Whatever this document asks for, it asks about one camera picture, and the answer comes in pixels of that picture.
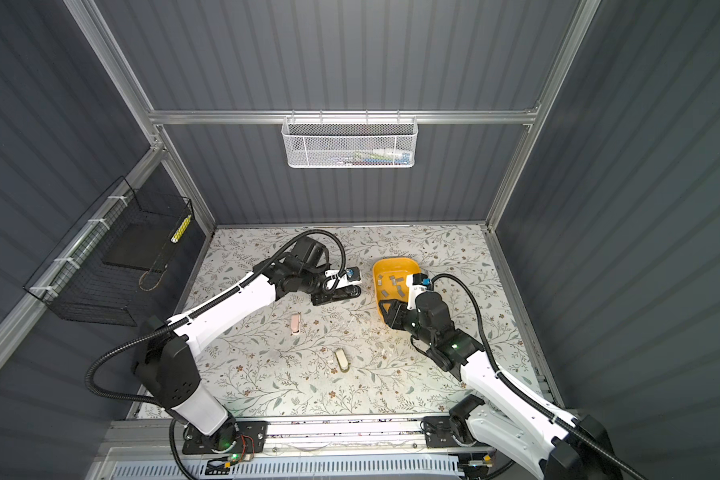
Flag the yellow plastic tray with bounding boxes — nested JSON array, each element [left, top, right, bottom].
[[372, 257, 421, 316]]

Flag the pink small stapler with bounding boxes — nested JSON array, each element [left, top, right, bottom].
[[290, 314, 301, 335]]

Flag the beige small stapler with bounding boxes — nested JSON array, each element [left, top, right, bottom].
[[334, 349, 349, 373]]

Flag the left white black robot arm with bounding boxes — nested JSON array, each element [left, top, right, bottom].
[[132, 230, 362, 451]]

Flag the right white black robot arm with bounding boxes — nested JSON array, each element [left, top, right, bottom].
[[379, 291, 623, 479]]

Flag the yellow marker in basket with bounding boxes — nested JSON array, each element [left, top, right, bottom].
[[170, 214, 193, 244]]

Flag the items in white basket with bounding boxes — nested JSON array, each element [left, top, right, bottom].
[[330, 148, 414, 166]]

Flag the black pad in basket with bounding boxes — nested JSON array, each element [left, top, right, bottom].
[[102, 224, 178, 273]]

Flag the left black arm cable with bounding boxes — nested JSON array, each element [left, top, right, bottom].
[[85, 229, 348, 400]]

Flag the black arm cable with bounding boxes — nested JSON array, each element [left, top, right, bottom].
[[85, 229, 348, 400], [429, 272, 649, 480]]

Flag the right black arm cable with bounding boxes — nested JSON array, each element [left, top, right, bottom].
[[429, 272, 649, 480]]

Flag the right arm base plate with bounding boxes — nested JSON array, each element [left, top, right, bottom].
[[420, 415, 488, 449]]

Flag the aluminium mounting rail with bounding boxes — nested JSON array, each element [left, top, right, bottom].
[[95, 412, 583, 463]]

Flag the white wire mesh basket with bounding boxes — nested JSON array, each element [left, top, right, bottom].
[[281, 119, 419, 169]]

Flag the black wire basket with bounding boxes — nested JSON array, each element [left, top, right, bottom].
[[24, 177, 194, 327]]

